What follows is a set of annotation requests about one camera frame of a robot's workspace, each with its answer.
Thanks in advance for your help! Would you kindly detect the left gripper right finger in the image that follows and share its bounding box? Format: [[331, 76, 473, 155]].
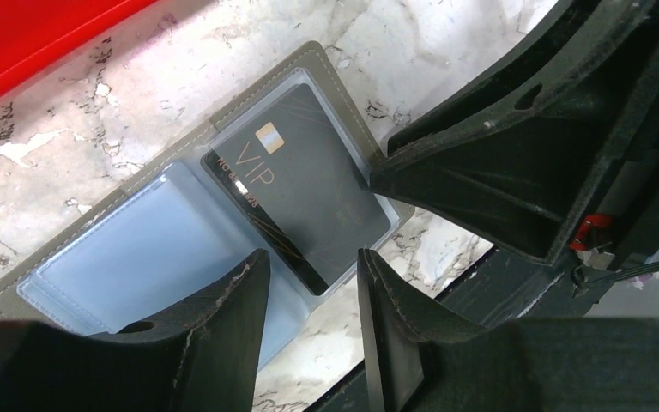
[[357, 249, 659, 411]]

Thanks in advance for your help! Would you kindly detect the red plastic bin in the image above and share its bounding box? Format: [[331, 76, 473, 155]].
[[0, 0, 153, 98]]

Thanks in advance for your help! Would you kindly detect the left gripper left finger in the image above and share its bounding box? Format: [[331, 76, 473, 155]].
[[0, 249, 270, 411]]

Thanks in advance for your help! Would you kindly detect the grey card holder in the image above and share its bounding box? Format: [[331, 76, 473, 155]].
[[0, 41, 414, 366]]

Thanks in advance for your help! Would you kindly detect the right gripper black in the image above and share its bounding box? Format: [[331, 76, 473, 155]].
[[370, 1, 659, 270]]

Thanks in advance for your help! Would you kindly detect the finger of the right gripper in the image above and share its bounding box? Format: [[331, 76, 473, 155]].
[[387, 0, 599, 155]]

